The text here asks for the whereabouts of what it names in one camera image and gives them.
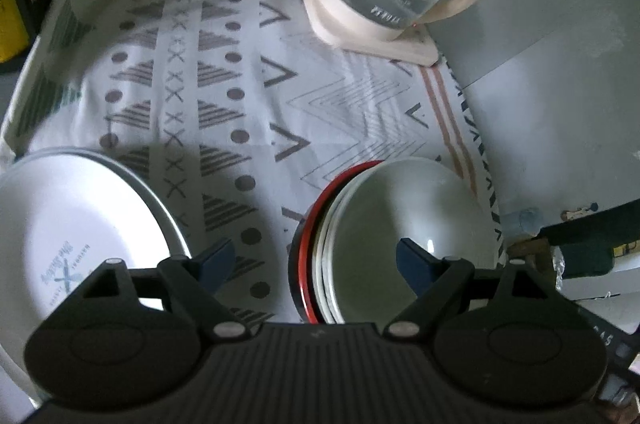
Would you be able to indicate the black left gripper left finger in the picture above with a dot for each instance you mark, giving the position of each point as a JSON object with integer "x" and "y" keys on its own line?
{"x": 192, "y": 284}

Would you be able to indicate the white Bakery printed plate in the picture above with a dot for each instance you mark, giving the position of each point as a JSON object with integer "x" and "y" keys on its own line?
{"x": 62, "y": 214}

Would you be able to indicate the white patterned bowl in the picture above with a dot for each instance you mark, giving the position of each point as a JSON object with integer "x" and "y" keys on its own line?
{"x": 382, "y": 250}

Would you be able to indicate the large white bowl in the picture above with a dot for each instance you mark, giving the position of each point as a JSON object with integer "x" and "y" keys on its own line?
{"x": 413, "y": 198}

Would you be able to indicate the red and black bowl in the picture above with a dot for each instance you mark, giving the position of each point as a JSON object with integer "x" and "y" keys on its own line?
{"x": 300, "y": 259}

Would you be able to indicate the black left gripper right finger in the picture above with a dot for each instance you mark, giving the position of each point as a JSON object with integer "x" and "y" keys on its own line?
{"x": 441, "y": 287}

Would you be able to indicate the patterned white table cloth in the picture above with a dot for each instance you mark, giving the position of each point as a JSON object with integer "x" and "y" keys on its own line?
{"x": 237, "y": 116}

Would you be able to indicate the cream kettle base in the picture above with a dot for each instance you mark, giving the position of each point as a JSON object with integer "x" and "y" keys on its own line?
{"x": 338, "y": 25}

